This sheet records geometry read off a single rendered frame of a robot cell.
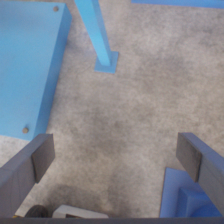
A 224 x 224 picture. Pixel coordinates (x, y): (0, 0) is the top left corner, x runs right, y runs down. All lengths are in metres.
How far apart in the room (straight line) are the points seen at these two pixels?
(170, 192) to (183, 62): 0.72
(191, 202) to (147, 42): 0.87
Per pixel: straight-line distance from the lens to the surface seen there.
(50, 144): 0.16
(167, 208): 1.00
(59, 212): 0.94
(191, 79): 1.04
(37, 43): 1.11
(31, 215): 0.99
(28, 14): 1.26
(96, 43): 0.82
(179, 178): 0.97
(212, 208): 0.85
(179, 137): 0.17
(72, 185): 1.02
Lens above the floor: 0.93
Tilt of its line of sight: 78 degrees down
